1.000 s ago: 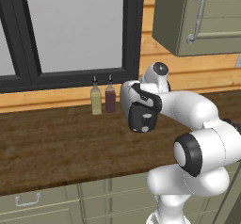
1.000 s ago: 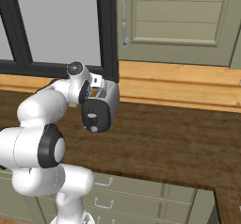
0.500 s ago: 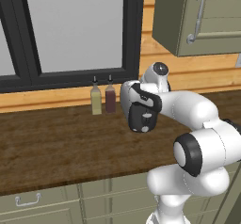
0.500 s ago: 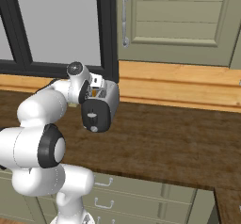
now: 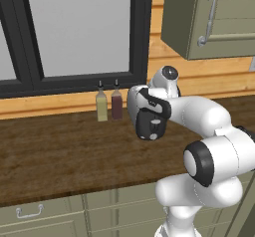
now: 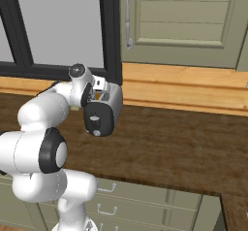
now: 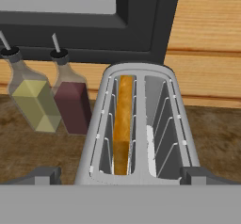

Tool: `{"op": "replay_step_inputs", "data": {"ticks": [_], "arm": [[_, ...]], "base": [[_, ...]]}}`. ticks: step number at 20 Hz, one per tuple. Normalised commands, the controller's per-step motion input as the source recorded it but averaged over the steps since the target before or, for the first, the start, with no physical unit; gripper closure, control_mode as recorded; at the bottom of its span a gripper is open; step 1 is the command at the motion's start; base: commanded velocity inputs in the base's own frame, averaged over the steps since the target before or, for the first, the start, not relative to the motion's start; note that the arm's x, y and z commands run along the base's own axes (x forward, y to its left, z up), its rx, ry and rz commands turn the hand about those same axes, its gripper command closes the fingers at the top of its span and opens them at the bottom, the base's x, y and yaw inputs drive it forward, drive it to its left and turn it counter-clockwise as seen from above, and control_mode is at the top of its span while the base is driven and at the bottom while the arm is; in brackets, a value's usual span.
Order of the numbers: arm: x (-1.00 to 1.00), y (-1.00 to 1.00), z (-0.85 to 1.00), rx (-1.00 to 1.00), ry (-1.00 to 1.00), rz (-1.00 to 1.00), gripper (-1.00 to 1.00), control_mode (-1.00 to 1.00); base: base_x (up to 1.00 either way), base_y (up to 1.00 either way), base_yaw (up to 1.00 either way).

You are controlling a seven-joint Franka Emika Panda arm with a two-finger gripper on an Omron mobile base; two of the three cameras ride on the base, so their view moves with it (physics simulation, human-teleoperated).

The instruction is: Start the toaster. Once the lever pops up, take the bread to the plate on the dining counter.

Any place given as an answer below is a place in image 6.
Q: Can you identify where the silver drawer handle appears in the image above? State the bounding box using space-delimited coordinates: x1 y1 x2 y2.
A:
96 182 117 193
96 203 118 216
97 222 119 231

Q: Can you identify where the shallow olive green drawer front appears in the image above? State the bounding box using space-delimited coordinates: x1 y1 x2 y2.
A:
93 177 204 212

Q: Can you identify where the deep olive green drawer front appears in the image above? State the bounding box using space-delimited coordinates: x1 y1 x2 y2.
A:
84 195 200 231

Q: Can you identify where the black and silver toaster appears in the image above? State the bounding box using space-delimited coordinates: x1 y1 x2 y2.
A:
82 82 124 138

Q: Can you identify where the orange bread slice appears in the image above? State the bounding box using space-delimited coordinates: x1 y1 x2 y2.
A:
92 90 109 102

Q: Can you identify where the black window frame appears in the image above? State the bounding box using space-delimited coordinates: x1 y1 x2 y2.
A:
0 0 124 86

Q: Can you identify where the olive green cupboard door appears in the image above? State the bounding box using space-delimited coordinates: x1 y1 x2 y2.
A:
119 0 248 71

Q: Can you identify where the silver cupboard door handle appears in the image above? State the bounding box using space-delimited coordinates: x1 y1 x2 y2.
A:
124 0 136 50

